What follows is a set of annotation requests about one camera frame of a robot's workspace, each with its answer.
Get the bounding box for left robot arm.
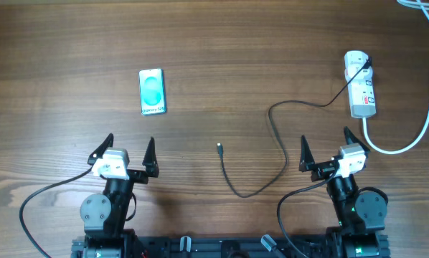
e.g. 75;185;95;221
71;133;159;258

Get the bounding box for smartphone with teal screen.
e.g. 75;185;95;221
138;68;167;116

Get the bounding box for black camera cable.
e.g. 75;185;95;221
19;166;94;258
276;168;339;258

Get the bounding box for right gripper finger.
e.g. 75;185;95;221
299;135;315;171
344;127;370;156

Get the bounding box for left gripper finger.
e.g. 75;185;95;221
87;133;114;166
142;137;159;178

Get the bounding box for white power strip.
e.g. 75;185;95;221
344;50;376;118

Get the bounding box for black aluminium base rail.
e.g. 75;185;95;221
70;234;391;258

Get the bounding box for black right camera cable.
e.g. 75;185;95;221
276;168;339;258

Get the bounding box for black usb charging cable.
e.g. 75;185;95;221
216;57;373;199

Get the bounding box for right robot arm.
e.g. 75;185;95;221
299;128;391;258

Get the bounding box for black left camera cable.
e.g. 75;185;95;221
19;166;94;258

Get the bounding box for white charger plug adapter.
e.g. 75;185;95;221
344;62;373;82

